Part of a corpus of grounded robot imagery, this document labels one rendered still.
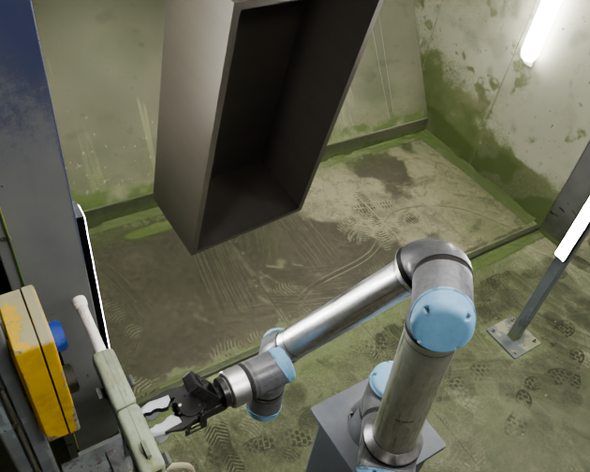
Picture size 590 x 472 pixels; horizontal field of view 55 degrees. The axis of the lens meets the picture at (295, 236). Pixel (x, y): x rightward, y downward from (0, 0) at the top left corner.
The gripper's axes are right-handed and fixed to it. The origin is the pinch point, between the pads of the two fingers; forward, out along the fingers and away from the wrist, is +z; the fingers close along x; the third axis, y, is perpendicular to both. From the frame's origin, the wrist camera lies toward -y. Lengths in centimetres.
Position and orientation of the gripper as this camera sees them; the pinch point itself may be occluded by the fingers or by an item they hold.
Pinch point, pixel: (140, 425)
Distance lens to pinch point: 129.5
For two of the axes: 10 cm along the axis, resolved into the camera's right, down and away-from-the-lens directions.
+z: -8.4, 2.9, -4.5
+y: -1.2, 7.2, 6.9
